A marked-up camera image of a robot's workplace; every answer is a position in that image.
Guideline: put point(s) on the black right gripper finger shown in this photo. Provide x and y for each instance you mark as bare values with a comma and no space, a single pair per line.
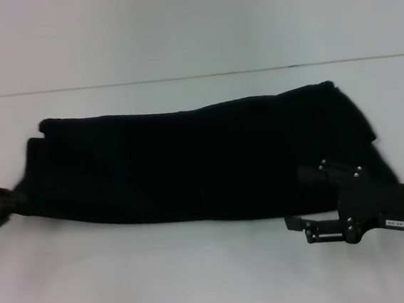
318,172
320,227

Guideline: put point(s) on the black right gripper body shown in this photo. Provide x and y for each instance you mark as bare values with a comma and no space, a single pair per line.
386,205

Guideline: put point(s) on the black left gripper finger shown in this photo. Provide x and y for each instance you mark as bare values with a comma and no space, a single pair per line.
17,199

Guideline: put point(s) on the black shirt with FREE print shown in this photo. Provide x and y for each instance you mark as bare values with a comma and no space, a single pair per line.
196,163

